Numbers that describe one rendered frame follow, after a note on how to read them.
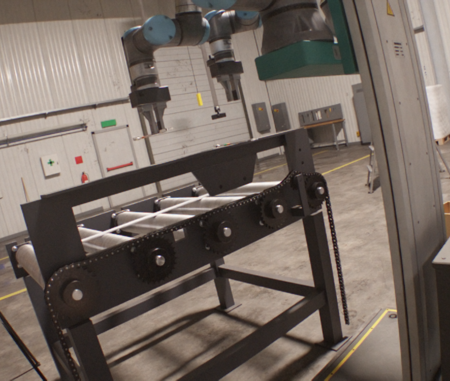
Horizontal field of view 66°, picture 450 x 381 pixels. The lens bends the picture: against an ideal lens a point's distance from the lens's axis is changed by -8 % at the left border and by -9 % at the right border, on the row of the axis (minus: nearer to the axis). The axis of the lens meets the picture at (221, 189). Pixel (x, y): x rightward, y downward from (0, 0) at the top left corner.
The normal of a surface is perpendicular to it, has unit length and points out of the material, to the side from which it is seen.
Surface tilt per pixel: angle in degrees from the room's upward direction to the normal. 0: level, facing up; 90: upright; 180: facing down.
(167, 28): 90
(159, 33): 90
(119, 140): 90
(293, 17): 70
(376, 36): 90
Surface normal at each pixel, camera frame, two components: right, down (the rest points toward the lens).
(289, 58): -0.71, 0.26
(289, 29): -0.41, -0.13
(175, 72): 0.61, -0.03
